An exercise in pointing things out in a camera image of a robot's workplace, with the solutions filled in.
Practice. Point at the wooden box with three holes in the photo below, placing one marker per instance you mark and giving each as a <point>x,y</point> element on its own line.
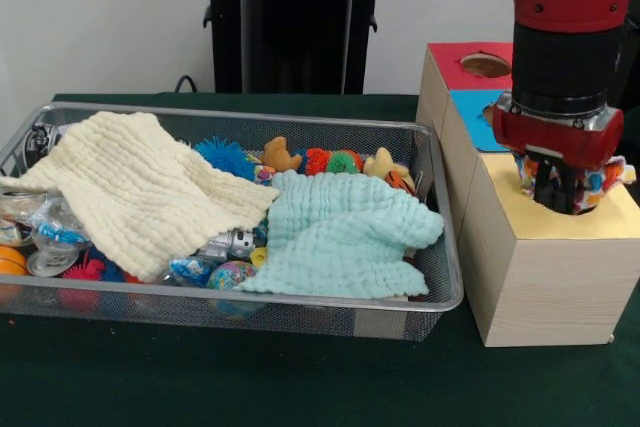
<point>550,287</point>

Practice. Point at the silver toy robot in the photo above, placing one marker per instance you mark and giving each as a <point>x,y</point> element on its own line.
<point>232,243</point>

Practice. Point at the colourful spiky caterpillar toy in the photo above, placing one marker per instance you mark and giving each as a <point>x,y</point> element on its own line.
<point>330,162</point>

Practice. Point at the globe print ball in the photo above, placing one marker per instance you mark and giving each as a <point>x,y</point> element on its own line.
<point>230,274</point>

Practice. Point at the dark green table cloth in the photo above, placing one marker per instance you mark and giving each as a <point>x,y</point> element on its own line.
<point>250,387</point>

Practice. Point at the tiger plush toy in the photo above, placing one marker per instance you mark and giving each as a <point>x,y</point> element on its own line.
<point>400,181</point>

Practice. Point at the large blue spiky ball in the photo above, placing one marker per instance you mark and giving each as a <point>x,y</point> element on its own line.
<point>222,154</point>

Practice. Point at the orange ball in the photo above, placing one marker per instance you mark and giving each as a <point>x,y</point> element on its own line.
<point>11,261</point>

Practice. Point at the small blue spiky ball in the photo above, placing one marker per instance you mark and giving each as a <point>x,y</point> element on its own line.
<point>114,272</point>

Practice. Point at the brown teddy plush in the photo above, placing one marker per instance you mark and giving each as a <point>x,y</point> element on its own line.
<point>280,154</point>

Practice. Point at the cream yellow cloth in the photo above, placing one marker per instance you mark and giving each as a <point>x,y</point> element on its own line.
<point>130,187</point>

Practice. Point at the yellow toy wedge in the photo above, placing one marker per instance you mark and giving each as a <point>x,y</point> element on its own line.
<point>258,257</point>

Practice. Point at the yellow duck plush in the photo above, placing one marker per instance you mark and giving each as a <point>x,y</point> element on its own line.
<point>382,162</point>

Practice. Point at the shallow silver mesh bin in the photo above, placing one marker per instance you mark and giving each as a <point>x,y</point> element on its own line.
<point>300,317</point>

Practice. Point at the silver can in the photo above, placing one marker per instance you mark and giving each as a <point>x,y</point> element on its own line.
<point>50,263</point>

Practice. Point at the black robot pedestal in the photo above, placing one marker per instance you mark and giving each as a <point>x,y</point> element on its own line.
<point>290,22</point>

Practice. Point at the pink spiky ball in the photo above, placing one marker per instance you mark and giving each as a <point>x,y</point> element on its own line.
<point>85,269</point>

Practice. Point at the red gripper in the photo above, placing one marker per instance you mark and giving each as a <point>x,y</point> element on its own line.
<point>555,139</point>

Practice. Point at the light blue cloth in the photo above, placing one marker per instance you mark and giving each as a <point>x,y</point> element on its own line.
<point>340,237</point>

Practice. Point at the colourful knotted cloth toy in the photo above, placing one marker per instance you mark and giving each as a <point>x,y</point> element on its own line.
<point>602,179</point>

